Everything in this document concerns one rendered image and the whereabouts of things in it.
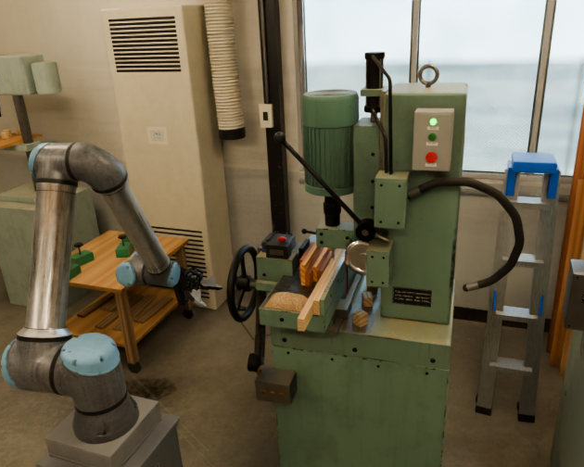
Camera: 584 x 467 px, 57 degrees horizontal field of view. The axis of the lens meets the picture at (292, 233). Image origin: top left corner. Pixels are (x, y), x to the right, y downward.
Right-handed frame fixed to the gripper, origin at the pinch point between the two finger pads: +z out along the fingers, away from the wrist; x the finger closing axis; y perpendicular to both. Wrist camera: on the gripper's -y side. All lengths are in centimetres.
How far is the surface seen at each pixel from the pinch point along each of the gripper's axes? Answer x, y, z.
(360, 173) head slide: -11, 75, 37
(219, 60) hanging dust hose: 110, 62, -65
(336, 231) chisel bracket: -8, 52, 36
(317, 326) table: -35, 33, 43
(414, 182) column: -15, 80, 53
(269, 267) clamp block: -11.8, 31.2, 19.1
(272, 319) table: -35, 29, 29
